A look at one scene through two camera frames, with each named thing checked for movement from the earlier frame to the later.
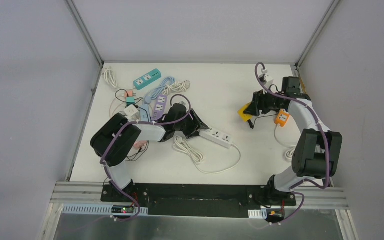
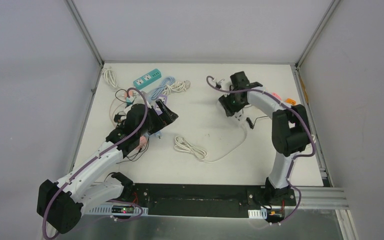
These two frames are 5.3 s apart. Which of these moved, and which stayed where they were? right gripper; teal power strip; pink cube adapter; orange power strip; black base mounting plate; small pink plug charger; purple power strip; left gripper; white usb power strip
Moved: white usb power strip; orange power strip; right gripper; left gripper
Stayed: small pink plug charger; pink cube adapter; purple power strip; teal power strip; black base mounting plate
